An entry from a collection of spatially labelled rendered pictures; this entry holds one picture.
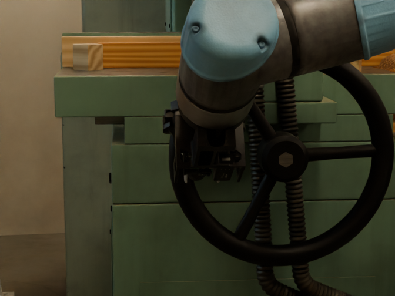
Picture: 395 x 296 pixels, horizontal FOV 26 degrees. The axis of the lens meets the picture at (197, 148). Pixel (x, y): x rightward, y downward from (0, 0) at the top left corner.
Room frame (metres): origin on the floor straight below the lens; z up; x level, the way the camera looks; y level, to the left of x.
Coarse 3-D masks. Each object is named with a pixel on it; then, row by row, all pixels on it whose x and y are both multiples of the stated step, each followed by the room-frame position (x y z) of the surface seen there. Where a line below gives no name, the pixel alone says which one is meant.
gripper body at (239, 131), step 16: (176, 112) 0.87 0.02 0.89; (176, 128) 0.87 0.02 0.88; (192, 128) 0.87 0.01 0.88; (240, 128) 0.87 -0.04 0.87; (176, 144) 0.86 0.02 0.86; (192, 144) 0.86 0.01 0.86; (208, 144) 0.80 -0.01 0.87; (224, 144) 0.80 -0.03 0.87; (240, 144) 0.86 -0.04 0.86; (176, 160) 0.85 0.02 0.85; (192, 160) 0.85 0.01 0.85; (208, 160) 0.85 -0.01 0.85; (224, 160) 0.86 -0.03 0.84; (240, 160) 0.85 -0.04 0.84; (176, 176) 0.87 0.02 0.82; (224, 176) 0.88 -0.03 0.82; (240, 176) 0.88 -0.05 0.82
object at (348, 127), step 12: (132, 120) 1.23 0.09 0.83; (144, 120) 1.23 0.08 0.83; (156, 120) 1.23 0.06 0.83; (348, 120) 1.26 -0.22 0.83; (360, 120) 1.26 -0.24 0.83; (132, 132) 1.23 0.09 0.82; (144, 132) 1.23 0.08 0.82; (156, 132) 1.23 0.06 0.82; (300, 132) 1.25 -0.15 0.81; (312, 132) 1.25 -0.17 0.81; (324, 132) 1.26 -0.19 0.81; (336, 132) 1.26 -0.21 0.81; (348, 132) 1.26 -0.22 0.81; (360, 132) 1.26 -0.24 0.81
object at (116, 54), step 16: (112, 48) 1.38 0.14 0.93; (128, 48) 1.39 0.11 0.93; (144, 48) 1.39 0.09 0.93; (160, 48) 1.39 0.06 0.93; (176, 48) 1.39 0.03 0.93; (112, 64) 1.38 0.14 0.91; (128, 64) 1.39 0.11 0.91; (144, 64) 1.39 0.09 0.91; (160, 64) 1.39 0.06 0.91; (176, 64) 1.39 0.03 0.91; (368, 64) 1.42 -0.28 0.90
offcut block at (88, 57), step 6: (78, 48) 1.33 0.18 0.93; (84, 48) 1.32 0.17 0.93; (90, 48) 1.32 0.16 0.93; (96, 48) 1.33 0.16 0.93; (102, 48) 1.34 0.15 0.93; (78, 54) 1.33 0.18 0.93; (84, 54) 1.32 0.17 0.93; (90, 54) 1.32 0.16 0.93; (96, 54) 1.33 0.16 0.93; (102, 54) 1.34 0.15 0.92; (78, 60) 1.33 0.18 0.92; (84, 60) 1.32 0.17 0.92; (90, 60) 1.32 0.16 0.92; (96, 60) 1.33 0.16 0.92; (102, 60) 1.34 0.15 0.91; (78, 66) 1.33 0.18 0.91; (84, 66) 1.32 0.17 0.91; (90, 66) 1.32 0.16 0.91; (96, 66) 1.33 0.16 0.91; (102, 66) 1.34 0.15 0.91
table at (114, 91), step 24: (72, 72) 1.28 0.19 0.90; (96, 72) 1.28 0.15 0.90; (120, 72) 1.28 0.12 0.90; (144, 72) 1.28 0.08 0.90; (168, 72) 1.28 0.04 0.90; (384, 72) 1.28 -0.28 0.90; (72, 96) 1.22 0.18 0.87; (96, 96) 1.23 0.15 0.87; (120, 96) 1.23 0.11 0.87; (144, 96) 1.23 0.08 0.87; (168, 96) 1.24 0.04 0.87; (336, 96) 1.26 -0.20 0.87; (384, 96) 1.26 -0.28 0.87; (312, 120) 1.16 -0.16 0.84; (336, 120) 1.16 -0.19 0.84
